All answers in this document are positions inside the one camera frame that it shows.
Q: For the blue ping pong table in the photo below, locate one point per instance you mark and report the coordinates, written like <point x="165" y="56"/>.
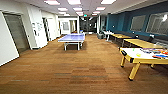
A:
<point x="71" y="37"/>

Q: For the round grey bin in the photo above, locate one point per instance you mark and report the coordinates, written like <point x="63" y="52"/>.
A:
<point x="99" y="35"/>

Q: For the small white table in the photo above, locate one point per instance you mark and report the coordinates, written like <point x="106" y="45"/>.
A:
<point x="106" y="33"/>

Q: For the rectangular ceiling light panel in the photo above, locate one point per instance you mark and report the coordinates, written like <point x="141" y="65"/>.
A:
<point x="100" y="8"/>
<point x="52" y="2"/>
<point x="74" y="2"/>
<point x="62" y="9"/>
<point x="66" y="14"/>
<point x="108" y="1"/>
<point x="77" y="9"/>

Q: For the wooden top office table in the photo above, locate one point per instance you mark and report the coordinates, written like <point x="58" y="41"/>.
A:
<point x="120" y="36"/>
<point x="140" y="42"/>

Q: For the dark hallway door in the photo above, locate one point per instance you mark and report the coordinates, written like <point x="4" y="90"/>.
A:
<point x="46" y="29"/>

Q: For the interior glass window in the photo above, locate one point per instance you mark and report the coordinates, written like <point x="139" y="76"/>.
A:
<point x="156" y="23"/>
<point x="137" y="23"/>

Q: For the yellow air hockey table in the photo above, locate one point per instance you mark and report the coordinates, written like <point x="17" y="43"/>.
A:
<point x="143" y="57"/>

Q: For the colourful board game box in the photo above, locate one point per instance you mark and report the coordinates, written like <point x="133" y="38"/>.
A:
<point x="148" y="51"/>

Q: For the grey elevator door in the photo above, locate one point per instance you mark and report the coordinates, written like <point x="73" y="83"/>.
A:
<point x="16" y="33"/>

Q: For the blue plastic bowl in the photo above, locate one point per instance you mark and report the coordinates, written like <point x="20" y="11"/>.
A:
<point x="160" y="56"/>

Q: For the large white wall paper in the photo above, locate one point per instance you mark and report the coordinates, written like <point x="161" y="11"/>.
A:
<point x="39" y="27"/>

